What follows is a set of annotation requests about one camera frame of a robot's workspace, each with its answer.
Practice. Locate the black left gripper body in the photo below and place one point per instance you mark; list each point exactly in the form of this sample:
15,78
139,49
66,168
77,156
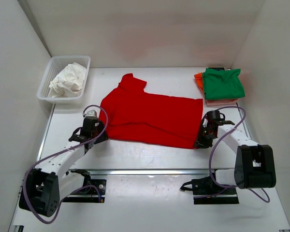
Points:
100,126

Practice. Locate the white plastic basket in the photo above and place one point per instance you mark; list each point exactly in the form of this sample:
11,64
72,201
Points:
54,67

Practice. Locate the green folded t shirt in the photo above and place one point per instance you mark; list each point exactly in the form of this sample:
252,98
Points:
222,85

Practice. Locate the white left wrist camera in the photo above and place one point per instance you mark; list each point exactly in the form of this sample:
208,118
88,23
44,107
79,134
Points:
90,114

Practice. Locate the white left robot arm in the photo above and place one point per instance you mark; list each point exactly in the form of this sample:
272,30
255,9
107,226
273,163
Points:
55,178

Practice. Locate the black device behind shirt stack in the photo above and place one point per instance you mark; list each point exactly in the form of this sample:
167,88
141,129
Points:
217,68

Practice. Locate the white crumpled t shirt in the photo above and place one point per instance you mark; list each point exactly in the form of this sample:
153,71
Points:
69,82

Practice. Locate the red t shirt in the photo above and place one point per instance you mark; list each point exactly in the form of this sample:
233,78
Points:
131,114

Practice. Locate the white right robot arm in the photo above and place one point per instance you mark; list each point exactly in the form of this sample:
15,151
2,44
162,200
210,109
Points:
254,163

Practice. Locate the orange folded t shirt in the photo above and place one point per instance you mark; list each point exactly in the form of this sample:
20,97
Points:
199,81

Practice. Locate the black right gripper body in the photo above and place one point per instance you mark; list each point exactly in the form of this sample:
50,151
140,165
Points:
205,138

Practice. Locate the pink folded t shirt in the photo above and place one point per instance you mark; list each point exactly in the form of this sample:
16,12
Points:
223,102

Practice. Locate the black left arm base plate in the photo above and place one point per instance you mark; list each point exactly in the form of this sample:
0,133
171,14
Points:
90,195

